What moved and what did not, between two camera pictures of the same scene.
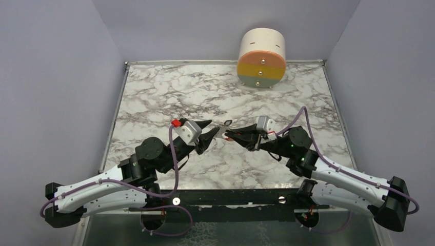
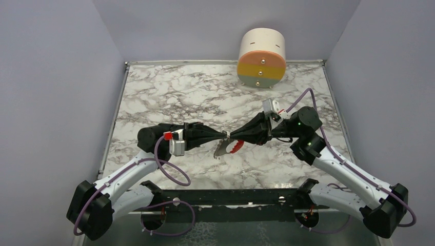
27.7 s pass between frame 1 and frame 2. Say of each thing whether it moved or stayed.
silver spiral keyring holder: moved
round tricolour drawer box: stayed
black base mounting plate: stayed
